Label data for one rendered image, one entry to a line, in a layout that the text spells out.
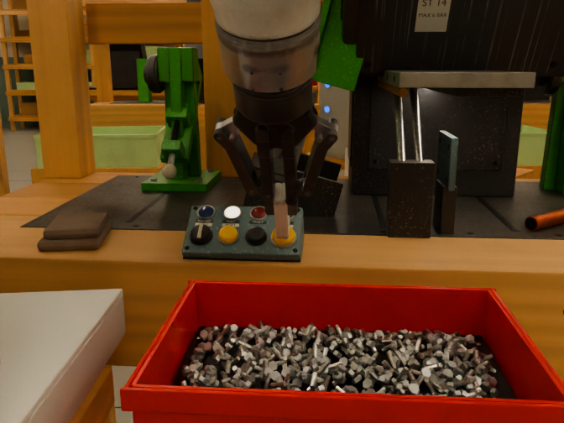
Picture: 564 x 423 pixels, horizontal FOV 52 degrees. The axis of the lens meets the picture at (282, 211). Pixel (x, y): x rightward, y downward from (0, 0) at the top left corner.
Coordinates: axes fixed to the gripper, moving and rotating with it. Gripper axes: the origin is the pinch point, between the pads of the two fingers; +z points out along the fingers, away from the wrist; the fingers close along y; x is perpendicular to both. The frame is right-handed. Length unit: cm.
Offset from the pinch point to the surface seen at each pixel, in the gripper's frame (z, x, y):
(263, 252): 5.2, -2.3, -2.3
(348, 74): 1.6, 29.2, 8.2
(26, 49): 526, 822, -543
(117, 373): 151, 46, -73
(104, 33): 21, 71, -47
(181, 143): 21.4, 34.6, -22.4
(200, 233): 3.9, -0.6, -10.4
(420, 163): 4.5, 13.1, 18.0
